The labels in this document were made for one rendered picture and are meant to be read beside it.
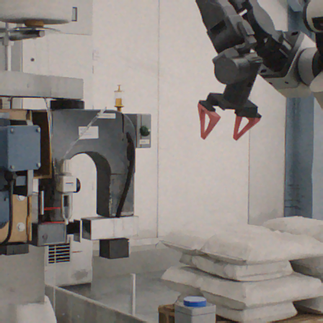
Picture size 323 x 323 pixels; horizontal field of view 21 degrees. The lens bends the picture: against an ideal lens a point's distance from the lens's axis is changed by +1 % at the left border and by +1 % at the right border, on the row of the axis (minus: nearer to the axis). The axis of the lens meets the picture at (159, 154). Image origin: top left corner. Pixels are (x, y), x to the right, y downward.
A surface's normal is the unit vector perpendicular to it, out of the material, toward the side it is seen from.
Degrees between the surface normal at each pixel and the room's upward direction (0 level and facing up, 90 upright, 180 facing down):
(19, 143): 90
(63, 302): 90
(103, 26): 90
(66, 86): 90
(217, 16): 98
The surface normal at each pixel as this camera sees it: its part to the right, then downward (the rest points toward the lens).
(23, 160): 0.86, 0.04
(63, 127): 0.57, 0.05
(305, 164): -0.82, 0.02
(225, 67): -0.54, 0.18
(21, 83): 0.96, 0.03
